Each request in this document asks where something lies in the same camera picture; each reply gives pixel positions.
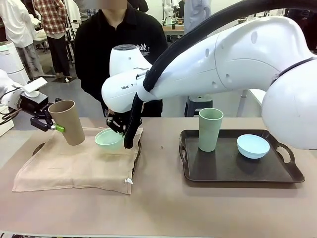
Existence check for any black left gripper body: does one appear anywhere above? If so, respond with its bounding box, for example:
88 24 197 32
19 93 54 125

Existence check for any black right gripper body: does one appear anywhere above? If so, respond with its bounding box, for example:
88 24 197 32
106 110 130 130

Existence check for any mint green bowl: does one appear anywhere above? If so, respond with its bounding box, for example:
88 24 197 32
94 127 125 151

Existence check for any tan plastic cup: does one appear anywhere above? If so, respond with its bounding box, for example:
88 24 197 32
48 99 86 147

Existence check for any beige cloth mat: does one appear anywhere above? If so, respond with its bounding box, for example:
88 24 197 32
11 126 145 196

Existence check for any green plastic cup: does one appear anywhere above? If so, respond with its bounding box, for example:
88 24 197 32
198 107 224 152

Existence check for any light blue bowl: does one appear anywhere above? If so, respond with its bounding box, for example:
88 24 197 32
236 133 271 160

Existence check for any dark brown tray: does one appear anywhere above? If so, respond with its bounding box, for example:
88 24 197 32
179 128 306 188
31 135 143 179

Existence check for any white box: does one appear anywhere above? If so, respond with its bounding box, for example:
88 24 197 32
0 106 15 137

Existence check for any white air purifier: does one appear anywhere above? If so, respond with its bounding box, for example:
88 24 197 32
0 41 30 88

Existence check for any person in black top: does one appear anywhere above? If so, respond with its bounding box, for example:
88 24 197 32
74 1 169 119

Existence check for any person in red plaid shirt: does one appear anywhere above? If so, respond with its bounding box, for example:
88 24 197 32
32 0 73 81

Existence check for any person in white shirt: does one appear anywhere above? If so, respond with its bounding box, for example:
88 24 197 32
0 0 45 76

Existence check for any person in blue plaid shirt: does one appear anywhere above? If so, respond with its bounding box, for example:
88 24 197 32
79 0 100 23

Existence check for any wooden desk with white legs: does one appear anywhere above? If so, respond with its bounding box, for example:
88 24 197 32
162 24 186 38

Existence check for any person in light blue shirt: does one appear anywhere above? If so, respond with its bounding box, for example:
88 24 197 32
182 0 213 36

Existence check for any white table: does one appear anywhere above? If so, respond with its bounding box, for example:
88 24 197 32
238 87 267 118

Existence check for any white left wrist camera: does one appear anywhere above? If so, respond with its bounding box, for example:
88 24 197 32
23 77 48 98

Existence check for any thin black left wrist cable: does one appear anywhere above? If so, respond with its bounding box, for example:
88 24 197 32
0 85 23 125

